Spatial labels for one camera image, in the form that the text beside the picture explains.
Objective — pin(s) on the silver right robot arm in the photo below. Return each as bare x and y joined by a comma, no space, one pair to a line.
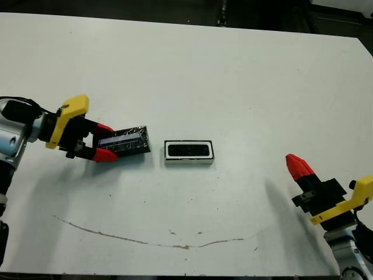
346,251

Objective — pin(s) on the white-lined camera box base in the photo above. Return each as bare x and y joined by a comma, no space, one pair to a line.
189,161

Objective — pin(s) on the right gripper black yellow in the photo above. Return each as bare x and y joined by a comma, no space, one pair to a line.
329,201

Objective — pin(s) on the black glossy box lid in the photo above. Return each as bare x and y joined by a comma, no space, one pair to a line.
131,143

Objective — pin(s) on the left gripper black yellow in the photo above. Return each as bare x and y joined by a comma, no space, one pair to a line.
73,131

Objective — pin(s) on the dark metal stand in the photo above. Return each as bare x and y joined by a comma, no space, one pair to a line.
223,11

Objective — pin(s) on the black slim camera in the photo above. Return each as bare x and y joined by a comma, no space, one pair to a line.
189,150

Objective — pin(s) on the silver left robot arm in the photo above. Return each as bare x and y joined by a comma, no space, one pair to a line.
14,137

